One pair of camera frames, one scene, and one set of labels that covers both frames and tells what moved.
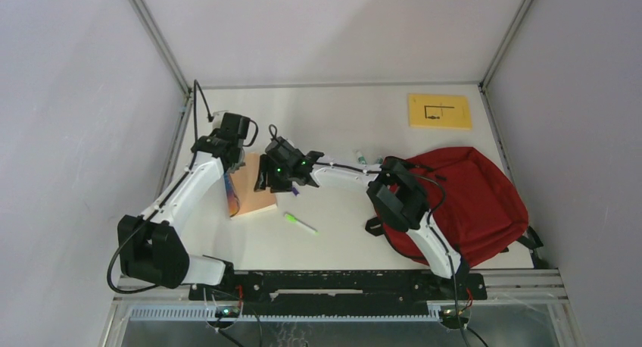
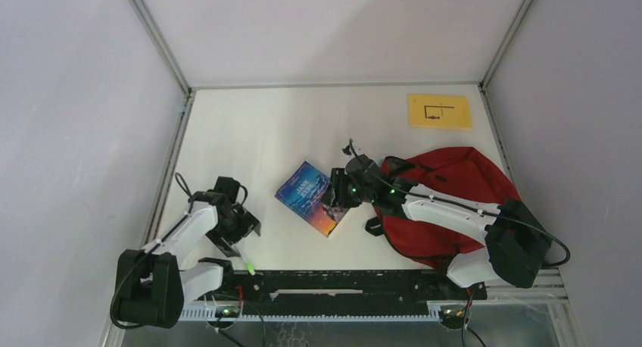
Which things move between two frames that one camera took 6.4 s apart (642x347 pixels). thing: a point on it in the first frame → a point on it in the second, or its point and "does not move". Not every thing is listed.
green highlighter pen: (293, 219) → (250, 268)
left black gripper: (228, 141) → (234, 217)
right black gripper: (266, 162) → (338, 178)
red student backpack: (474, 207) does not move
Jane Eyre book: (240, 185) → (303, 192)
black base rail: (335, 294) does not move
